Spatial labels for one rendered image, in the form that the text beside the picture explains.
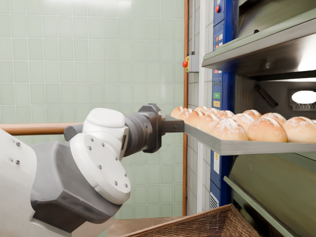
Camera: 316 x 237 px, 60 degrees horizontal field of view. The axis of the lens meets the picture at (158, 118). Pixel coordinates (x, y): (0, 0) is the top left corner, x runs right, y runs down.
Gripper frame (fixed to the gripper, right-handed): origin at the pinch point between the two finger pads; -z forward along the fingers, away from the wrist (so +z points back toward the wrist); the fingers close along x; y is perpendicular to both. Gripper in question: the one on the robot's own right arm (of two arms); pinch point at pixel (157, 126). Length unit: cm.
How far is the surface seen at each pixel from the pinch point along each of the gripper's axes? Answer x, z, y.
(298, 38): 18.2, 10.8, -32.4
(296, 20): 21.4, 9.2, -31.9
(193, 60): 27, -93, 22
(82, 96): 6, -84, 101
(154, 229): -44, -27, 15
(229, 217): -41, -41, -11
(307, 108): 2, -66, -37
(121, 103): 1, -99, 78
